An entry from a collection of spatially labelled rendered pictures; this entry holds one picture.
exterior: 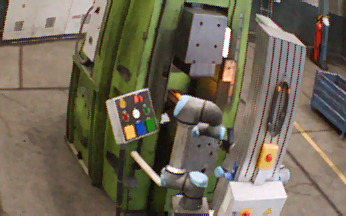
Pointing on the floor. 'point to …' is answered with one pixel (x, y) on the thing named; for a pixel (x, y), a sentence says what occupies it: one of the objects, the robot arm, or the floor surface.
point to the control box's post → (120, 177)
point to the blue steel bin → (338, 101)
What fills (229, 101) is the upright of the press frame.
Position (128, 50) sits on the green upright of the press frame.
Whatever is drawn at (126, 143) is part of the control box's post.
